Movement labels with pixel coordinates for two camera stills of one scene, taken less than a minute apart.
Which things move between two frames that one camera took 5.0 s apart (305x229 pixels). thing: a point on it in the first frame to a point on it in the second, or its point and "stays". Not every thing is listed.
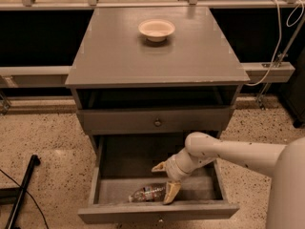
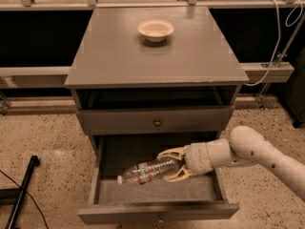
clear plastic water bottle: [151, 193] to [151, 171]
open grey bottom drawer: [125, 163] stays
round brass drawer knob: [157, 122] stays
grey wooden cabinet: [152, 76] stays
